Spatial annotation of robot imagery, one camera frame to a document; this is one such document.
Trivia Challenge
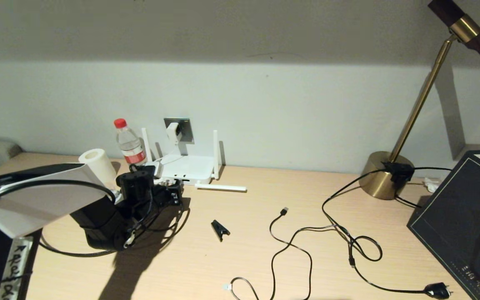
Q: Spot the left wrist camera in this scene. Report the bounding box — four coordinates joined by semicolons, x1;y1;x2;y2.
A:
132;164;159;180

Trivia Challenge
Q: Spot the black lamp power cord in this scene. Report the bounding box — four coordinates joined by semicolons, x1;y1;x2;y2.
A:
322;167;452;299

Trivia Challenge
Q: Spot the black square switch box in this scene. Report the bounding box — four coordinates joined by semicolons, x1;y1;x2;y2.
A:
382;162;415;188

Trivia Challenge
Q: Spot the black left camera cable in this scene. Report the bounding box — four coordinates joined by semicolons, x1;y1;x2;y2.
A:
0;178;118;221

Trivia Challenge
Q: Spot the white router with antennas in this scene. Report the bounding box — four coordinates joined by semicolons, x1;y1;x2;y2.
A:
141;128;248;193

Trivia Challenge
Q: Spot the small black clip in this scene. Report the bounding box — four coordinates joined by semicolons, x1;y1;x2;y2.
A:
211;219;231;242

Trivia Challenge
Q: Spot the white toilet paper roll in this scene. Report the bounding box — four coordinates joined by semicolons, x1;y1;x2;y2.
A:
78;148;118;186

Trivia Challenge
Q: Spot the black cable with white tip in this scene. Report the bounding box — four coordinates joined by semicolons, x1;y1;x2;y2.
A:
223;277;261;300

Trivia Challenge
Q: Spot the black box with bag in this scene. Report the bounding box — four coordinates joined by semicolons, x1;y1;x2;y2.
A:
407;144;480;300

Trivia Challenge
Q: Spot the small white connector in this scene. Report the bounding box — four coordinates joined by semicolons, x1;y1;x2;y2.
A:
422;177;440;193

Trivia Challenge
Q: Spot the black ethernet cable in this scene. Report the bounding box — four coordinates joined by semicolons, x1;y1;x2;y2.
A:
38;196;190;257

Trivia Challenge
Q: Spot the brass desk lamp dark shade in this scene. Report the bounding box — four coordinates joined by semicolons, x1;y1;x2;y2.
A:
359;0;480;200

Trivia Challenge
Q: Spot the grey wall socket plate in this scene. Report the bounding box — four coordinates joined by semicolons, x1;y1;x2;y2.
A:
164;118;194;143

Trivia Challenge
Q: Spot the clear water bottle red cap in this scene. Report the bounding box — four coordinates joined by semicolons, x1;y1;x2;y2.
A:
113;118;147;165

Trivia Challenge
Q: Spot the black USB cable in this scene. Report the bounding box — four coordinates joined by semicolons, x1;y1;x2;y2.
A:
269;207;356;300

